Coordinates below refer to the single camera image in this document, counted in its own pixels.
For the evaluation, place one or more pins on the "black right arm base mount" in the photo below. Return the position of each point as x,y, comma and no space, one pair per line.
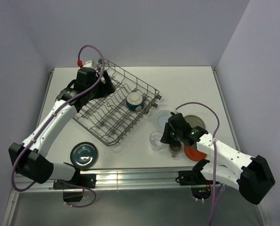
201,188

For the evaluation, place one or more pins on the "aluminium table edge rail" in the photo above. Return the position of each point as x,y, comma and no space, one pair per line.
121,179

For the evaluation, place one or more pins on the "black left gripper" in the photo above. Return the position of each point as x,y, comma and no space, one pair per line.
105,89

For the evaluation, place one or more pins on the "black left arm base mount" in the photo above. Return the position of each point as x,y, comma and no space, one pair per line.
74,190

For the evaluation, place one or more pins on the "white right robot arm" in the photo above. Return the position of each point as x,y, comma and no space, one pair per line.
251,176

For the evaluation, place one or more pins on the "grey round plate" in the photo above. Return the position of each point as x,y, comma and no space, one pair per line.
195,121

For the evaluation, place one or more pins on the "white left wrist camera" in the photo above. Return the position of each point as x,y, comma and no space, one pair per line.
87,64

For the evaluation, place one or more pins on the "teal bowl cream inside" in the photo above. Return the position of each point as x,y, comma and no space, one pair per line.
135,101

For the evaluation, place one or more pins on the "grey wire dish rack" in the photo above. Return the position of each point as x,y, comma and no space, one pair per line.
108,119

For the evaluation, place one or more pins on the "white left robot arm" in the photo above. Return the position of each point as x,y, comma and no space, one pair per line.
29,157

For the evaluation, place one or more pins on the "orange round plate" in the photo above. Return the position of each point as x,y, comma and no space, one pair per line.
193,154

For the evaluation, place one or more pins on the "light blue scalloped plate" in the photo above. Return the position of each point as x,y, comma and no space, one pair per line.
160,118

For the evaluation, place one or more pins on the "grey ceramic mug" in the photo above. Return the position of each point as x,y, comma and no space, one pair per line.
174,149

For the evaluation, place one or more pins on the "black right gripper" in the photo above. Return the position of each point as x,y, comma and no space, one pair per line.
165,137

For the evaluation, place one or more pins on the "clear drinking glass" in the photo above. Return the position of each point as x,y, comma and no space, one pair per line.
155,142

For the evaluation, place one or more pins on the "dark teal plate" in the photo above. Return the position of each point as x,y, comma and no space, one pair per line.
84,155

